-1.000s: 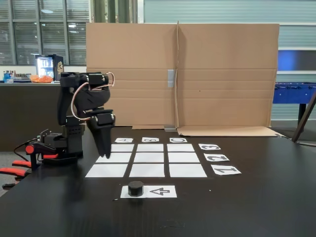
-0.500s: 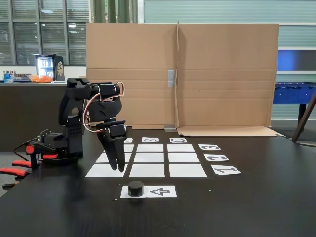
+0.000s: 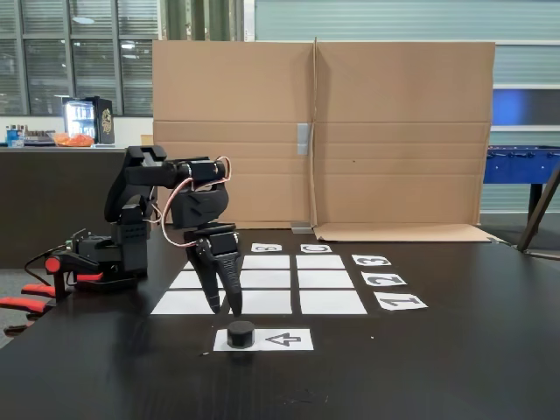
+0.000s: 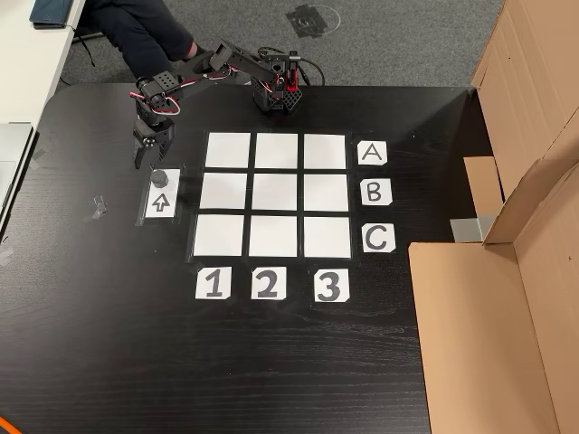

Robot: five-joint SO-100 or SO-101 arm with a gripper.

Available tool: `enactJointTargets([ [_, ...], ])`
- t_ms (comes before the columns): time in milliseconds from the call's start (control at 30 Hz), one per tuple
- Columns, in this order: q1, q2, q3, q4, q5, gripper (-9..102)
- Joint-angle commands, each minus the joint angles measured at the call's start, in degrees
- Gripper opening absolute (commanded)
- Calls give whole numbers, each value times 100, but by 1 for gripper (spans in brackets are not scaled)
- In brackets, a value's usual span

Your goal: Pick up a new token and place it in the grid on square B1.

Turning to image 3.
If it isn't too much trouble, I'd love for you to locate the black round token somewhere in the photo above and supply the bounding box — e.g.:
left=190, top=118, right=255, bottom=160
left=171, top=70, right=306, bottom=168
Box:
left=226, top=320, right=256, bottom=350

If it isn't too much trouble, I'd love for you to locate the white nine-square grid sheet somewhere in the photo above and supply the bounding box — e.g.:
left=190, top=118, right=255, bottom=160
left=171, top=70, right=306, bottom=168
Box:
left=150, top=254, right=368, bottom=316

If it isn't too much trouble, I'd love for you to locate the white arrow paper sheet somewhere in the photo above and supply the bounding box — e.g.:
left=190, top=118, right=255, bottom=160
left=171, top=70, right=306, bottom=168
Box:
left=213, top=328, right=315, bottom=353

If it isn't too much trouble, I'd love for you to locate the red black bar clamp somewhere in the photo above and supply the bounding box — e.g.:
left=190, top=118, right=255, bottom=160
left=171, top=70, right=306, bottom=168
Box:
left=0, top=283, right=58, bottom=337
left=43, top=251, right=106, bottom=303

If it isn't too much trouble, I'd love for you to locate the paper sheet number 3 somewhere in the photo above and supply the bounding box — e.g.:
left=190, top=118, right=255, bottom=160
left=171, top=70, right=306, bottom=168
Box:
left=352, top=254, right=393, bottom=267

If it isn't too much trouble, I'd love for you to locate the paper sheet number 2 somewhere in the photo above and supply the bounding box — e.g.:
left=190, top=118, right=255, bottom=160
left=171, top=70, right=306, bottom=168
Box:
left=360, top=271, right=408, bottom=288

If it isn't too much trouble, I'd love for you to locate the paper sheet number 1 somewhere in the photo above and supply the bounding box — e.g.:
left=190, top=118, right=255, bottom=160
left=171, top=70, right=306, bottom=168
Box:
left=374, top=293, right=429, bottom=312

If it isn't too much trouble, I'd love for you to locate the black mini fridge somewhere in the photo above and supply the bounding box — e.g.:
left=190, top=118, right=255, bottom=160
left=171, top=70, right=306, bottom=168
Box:
left=62, top=95, right=116, bottom=146

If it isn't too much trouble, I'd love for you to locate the orange snack bag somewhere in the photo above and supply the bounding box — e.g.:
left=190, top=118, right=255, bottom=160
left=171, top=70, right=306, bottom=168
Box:
left=54, top=132, right=95, bottom=148

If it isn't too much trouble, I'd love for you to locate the dark brown counter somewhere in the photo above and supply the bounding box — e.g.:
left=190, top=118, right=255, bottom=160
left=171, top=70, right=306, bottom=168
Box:
left=0, top=146, right=154, bottom=269

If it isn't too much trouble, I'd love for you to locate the large brown cardboard screen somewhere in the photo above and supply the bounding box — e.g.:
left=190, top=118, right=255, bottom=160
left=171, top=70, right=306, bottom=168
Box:
left=150, top=37, right=502, bottom=244

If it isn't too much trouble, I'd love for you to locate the blue foosball table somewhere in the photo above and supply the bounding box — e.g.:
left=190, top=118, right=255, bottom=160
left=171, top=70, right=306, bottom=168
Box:
left=483, top=146, right=560, bottom=228

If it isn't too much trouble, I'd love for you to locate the dark slanted stand leg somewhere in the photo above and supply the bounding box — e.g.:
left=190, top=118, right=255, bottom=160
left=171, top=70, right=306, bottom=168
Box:
left=516, top=165, right=560, bottom=253

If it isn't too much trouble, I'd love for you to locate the red white servo cable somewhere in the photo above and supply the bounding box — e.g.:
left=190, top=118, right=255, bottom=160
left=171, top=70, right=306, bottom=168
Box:
left=155, top=156, right=233, bottom=250

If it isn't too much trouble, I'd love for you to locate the black power cable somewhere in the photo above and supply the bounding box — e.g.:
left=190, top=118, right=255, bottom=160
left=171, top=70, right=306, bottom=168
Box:
left=24, top=247, right=71, bottom=285

